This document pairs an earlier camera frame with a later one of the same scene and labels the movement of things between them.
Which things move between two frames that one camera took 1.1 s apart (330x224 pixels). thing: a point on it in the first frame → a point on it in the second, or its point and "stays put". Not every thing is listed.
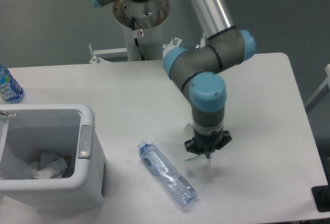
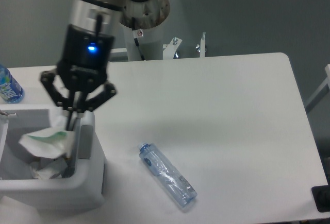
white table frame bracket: [98, 54] stays put
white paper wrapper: [189, 130] → [54, 142]
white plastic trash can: [64, 130] stays put
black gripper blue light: [208, 143] → [82, 65]
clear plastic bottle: [176, 185] stays put
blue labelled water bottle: [11, 90] stays put
